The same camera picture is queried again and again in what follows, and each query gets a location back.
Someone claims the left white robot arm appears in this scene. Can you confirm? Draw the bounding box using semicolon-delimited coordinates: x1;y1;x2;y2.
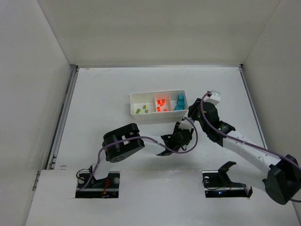
94;119;198;179

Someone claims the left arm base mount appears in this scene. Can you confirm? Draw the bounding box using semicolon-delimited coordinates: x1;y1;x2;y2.
75;171;120;199

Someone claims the large blue lego brick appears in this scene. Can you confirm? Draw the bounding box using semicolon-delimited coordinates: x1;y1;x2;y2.
174;100;185;111

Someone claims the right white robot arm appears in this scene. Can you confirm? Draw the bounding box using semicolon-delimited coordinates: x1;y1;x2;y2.
188;98;301;205

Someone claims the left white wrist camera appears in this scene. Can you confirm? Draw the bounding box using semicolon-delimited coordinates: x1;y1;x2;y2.
176;118;195;130

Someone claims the white three-compartment sorting tray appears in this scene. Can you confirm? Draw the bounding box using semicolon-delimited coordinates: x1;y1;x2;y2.
130;90;188;121

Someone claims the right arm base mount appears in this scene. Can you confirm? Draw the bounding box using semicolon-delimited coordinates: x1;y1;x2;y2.
202;161;253;198

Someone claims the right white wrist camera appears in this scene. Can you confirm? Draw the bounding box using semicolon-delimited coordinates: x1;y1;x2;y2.
205;90;221;105

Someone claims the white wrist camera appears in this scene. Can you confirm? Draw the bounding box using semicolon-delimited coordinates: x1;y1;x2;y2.
205;90;221;105
176;118;195;130

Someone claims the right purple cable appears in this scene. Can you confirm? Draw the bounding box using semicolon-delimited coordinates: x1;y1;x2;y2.
199;91;301;203

